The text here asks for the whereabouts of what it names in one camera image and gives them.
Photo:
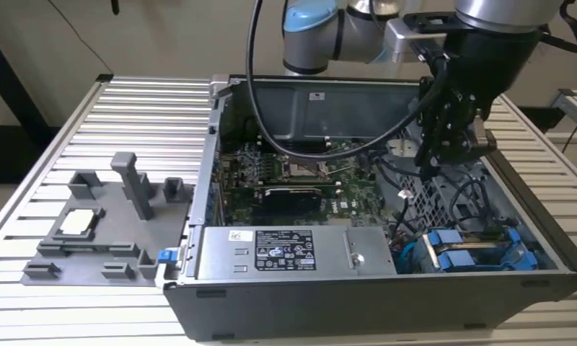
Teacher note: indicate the blue case latch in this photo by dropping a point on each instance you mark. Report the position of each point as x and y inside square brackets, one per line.
[167, 256]

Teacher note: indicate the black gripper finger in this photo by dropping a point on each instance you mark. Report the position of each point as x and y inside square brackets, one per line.
[471, 144]
[432, 137]

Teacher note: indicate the grey parts rack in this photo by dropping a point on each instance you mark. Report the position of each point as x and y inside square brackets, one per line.
[115, 230]

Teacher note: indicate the black graphics card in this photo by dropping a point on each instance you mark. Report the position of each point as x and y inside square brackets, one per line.
[288, 207]

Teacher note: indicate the perforated metal drive cage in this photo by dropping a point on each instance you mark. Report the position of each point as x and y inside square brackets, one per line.
[432, 205]

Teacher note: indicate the empty blue disk carrier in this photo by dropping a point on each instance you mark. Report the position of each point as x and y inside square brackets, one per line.
[456, 260]

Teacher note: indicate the black stand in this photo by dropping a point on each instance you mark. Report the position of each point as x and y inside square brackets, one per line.
[15, 155]

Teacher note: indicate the hard disk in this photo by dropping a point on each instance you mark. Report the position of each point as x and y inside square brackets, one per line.
[447, 238]

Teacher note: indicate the black open PC case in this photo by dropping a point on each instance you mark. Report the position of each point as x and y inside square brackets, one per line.
[317, 310]

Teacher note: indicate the CPU socket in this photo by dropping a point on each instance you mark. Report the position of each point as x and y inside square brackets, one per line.
[300, 169]

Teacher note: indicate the green motherboard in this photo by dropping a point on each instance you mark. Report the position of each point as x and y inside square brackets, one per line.
[360, 202]

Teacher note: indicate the small black wall object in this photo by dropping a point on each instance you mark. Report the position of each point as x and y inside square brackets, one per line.
[115, 7]

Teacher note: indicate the silver camera bracket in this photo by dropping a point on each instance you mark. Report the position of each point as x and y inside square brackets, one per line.
[396, 36]

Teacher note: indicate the silver CPU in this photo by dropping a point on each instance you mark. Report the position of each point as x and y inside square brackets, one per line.
[79, 221]

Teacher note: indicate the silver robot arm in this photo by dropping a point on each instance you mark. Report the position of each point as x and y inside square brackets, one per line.
[312, 47]

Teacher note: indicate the silver power supply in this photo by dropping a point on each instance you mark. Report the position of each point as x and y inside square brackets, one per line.
[221, 259]

